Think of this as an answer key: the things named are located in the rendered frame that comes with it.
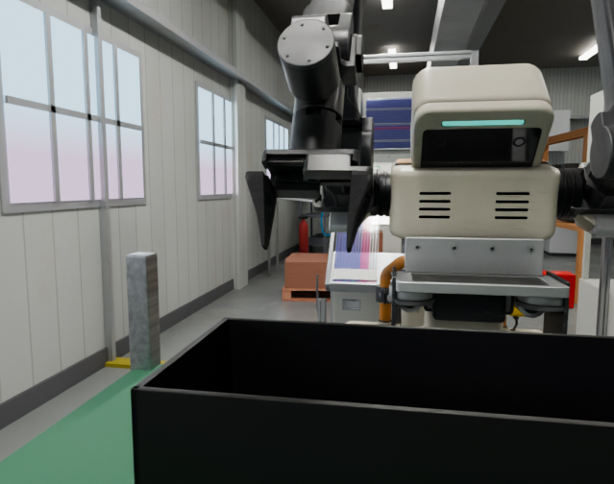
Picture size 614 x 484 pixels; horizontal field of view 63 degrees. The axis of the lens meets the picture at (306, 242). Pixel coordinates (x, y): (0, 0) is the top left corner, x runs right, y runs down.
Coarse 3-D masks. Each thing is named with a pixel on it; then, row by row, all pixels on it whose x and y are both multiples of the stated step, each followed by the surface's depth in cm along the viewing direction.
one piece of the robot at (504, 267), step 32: (416, 256) 84; (448, 256) 83; (480, 256) 82; (512, 256) 81; (416, 288) 76; (448, 288) 75; (480, 288) 74; (512, 288) 73; (544, 288) 72; (448, 320) 86; (480, 320) 84; (544, 320) 84
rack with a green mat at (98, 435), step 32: (128, 256) 63; (128, 288) 63; (128, 384) 59; (96, 416) 51; (128, 416) 51; (32, 448) 45; (64, 448) 45; (96, 448) 45; (128, 448) 45; (0, 480) 40; (32, 480) 40; (64, 480) 40; (96, 480) 40; (128, 480) 40
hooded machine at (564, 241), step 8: (560, 232) 832; (568, 232) 829; (576, 232) 827; (552, 240) 837; (560, 240) 834; (568, 240) 831; (576, 240) 828; (544, 248) 873; (552, 248) 838; (560, 248) 835; (568, 248) 832; (576, 248) 829; (576, 256) 834
